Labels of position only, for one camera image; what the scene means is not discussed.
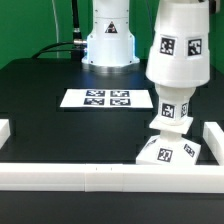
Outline white left fence wall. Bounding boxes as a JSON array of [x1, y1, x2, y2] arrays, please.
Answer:
[[0, 119, 11, 149]]

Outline black cable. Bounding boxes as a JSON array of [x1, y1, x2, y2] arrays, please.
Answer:
[[31, 0, 88, 60]]

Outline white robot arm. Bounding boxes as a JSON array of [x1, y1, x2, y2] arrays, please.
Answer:
[[82, 0, 139, 67]]

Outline white front fence wall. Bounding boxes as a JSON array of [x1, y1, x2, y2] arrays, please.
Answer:
[[0, 163, 224, 193]]

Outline white marker tag sheet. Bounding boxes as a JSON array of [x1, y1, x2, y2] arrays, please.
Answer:
[[61, 89, 153, 109]]

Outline white lamp base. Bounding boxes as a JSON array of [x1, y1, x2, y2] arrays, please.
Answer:
[[136, 116, 201, 166]]

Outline white lamp shade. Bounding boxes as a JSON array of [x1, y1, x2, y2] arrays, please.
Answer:
[[146, 0, 210, 88]]

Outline white cable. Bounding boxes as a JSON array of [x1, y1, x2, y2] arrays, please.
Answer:
[[52, 0, 62, 60]]

